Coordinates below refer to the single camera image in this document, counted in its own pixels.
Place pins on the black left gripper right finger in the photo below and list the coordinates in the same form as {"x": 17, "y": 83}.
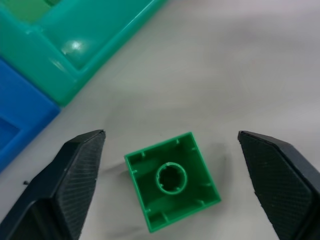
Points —
{"x": 282, "y": 185}

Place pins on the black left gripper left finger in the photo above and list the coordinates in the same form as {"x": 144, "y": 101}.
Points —
{"x": 62, "y": 187}

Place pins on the green hollow building block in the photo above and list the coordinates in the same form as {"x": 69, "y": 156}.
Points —
{"x": 197, "y": 200}

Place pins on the blue plastic bin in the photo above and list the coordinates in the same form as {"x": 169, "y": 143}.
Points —
{"x": 22, "y": 120}

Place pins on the green plastic bin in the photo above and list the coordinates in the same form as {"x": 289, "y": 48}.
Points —
{"x": 62, "y": 40}

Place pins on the green block in bin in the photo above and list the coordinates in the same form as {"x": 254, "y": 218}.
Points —
{"x": 25, "y": 10}

